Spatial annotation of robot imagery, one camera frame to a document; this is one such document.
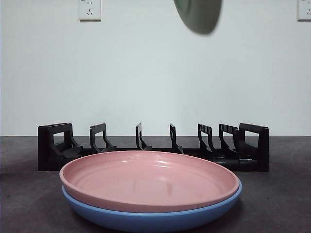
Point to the pink plate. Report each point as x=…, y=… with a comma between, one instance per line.
x=145, y=179

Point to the blue plate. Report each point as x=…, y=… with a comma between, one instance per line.
x=145, y=222

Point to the green plate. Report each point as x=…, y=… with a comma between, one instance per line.
x=199, y=14

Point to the black plastic dish rack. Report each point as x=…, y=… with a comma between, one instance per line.
x=263, y=150

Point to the white wall socket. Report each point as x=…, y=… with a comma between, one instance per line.
x=305, y=9
x=89, y=9

